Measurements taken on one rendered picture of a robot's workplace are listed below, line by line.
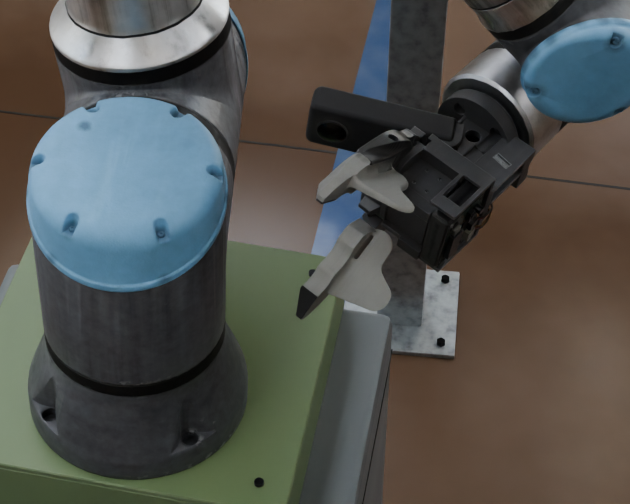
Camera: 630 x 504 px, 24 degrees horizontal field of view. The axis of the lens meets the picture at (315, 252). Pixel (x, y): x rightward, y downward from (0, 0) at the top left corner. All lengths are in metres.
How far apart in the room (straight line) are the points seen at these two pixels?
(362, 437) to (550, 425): 1.13
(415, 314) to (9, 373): 1.32
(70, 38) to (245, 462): 0.38
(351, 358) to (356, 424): 0.08
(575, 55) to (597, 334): 1.62
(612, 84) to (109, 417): 0.48
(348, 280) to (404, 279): 1.34
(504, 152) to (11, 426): 0.48
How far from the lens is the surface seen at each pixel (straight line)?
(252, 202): 2.78
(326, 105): 1.13
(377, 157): 1.05
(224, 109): 1.22
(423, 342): 2.53
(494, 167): 1.12
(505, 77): 1.15
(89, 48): 1.18
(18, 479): 1.27
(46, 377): 1.23
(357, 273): 1.13
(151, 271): 1.08
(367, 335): 1.43
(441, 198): 1.07
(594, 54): 1.00
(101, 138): 1.12
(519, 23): 1.00
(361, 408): 1.37
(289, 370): 1.31
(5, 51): 3.19
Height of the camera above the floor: 1.93
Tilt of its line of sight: 46 degrees down
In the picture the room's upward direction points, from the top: straight up
